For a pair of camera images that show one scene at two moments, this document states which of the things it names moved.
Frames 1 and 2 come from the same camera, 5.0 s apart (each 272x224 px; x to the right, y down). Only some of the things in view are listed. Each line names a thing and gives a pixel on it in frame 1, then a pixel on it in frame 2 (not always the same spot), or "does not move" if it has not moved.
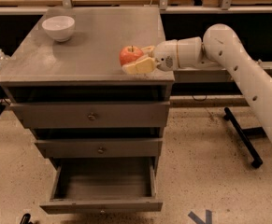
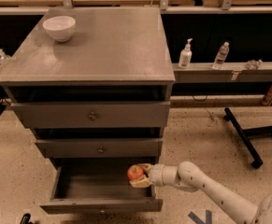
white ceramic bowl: [59, 27] does not move
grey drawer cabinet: [101, 127] does not move
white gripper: [165, 55] to [156, 175]
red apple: [128, 54] to [135, 171]
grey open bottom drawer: [104, 186] does not move
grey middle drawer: [100, 147] does not move
